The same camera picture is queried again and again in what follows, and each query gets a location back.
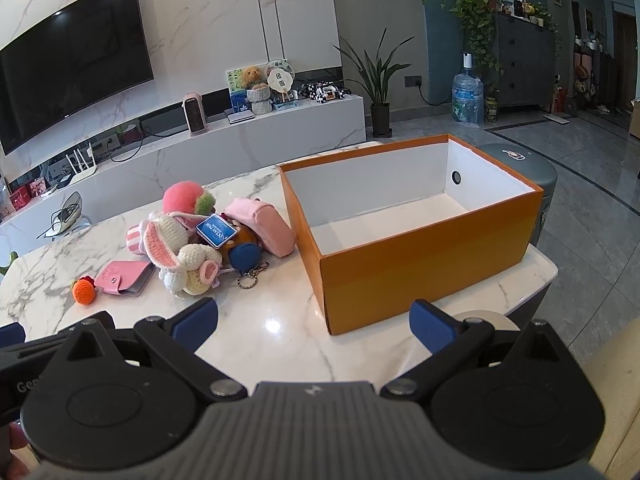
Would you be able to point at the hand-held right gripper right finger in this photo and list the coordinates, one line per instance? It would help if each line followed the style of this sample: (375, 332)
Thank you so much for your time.
(431, 327)

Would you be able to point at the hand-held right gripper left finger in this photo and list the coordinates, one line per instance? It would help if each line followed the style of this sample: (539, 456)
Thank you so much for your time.
(195, 321)

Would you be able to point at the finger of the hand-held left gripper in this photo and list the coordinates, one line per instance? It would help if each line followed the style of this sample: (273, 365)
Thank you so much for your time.
(10, 334)
(60, 332)

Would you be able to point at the orange crochet fruit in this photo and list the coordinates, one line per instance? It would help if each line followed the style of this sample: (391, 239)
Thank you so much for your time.
(82, 293)

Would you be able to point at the white crochet bunny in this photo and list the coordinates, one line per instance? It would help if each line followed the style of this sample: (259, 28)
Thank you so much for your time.
(192, 267)

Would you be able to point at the orange-rimmed white storage box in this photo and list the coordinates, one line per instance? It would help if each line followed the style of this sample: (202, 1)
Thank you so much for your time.
(425, 270)

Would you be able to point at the pink card holder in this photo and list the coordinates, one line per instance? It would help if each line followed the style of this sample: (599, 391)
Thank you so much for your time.
(122, 277)

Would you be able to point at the pink striped crochet piece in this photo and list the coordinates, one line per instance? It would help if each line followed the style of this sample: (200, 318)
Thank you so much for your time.
(134, 241)

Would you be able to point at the pink plush pouch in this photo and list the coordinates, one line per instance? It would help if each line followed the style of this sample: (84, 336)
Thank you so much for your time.
(265, 225)

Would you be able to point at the pink and green plush ball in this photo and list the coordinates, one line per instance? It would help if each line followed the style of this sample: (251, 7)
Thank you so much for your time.
(181, 200)

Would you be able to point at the person's left hand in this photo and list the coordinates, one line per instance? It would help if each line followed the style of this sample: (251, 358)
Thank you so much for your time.
(10, 449)

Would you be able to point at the beige round roll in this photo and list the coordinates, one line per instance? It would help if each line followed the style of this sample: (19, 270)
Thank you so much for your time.
(487, 317)

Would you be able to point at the red gift boxes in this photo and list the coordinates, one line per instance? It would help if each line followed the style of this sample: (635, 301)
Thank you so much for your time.
(30, 195)

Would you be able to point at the white router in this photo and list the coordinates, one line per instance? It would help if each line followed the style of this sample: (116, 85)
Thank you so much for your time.
(82, 176)

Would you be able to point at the white television cabinet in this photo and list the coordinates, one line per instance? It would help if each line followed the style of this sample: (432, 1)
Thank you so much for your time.
(200, 155)

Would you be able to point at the grey round stool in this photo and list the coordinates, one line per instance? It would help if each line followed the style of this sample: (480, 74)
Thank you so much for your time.
(530, 172)

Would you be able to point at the white book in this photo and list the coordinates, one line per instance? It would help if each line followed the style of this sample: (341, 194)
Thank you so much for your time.
(240, 117)

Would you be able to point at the pink white small speaker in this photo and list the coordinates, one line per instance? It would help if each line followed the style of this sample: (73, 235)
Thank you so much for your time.
(195, 112)

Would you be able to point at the beige sofa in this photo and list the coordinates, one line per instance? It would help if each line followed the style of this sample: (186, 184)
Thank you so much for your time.
(622, 410)

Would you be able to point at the potted plant black pot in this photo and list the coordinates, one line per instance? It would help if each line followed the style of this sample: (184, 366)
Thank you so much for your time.
(380, 117)

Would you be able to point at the green patterned box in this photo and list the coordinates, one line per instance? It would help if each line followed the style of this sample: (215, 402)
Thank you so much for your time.
(491, 110)

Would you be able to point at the white woven baskets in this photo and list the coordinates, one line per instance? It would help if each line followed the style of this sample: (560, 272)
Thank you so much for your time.
(260, 102)

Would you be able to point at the painted picture board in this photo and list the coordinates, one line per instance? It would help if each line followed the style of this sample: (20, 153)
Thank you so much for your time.
(235, 95)

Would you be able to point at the blue water jug with pump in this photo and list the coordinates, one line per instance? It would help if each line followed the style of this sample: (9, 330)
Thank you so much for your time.
(467, 95)

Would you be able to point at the white flat board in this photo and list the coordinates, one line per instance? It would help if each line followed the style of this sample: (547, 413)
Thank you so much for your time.
(556, 118)

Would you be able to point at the brown teddy bear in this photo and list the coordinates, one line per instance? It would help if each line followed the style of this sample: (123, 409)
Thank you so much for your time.
(250, 77)

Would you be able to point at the black television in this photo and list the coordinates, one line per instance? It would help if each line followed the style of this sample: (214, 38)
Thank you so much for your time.
(65, 75)

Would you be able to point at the round paper fan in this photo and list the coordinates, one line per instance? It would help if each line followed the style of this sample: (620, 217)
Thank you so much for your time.
(280, 77)

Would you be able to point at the checkered toy cars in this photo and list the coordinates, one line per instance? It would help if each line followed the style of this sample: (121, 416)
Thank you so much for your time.
(325, 91)

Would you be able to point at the grey dresser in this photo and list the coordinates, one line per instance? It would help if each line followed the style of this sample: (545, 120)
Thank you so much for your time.
(525, 60)

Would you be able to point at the brown cardboard carton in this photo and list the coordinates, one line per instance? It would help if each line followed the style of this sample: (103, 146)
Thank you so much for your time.
(635, 120)

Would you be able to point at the trailing green houseplant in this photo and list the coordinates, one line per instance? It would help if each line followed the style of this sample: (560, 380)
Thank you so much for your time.
(472, 10)

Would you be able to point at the wall socket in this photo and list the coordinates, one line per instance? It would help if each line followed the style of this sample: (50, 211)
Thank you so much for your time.
(413, 80)

